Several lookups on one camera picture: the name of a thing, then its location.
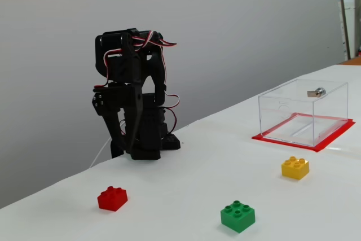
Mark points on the wooden table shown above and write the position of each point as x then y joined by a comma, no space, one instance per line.
352,61

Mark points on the silver metal box lock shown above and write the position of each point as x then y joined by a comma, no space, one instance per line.
319,92

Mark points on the white cabinet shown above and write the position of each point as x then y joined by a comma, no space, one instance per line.
349,21

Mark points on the red tape frame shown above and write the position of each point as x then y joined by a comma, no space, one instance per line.
327,143

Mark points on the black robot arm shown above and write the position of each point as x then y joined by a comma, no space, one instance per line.
158,69

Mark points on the yellow lego brick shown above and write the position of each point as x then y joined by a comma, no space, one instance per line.
295,169

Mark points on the transparent plastic box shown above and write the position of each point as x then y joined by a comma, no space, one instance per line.
287,122

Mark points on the grey metal shelf post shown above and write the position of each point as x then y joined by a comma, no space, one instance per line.
343,12

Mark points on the green lego brick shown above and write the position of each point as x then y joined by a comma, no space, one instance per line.
237,218

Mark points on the red lego brick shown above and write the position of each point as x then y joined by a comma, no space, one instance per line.
112,200

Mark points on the black robot base with clamp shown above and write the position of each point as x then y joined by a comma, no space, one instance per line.
146,155

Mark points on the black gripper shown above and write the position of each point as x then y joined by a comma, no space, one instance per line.
113,98

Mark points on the small red object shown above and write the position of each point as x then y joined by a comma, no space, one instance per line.
359,52

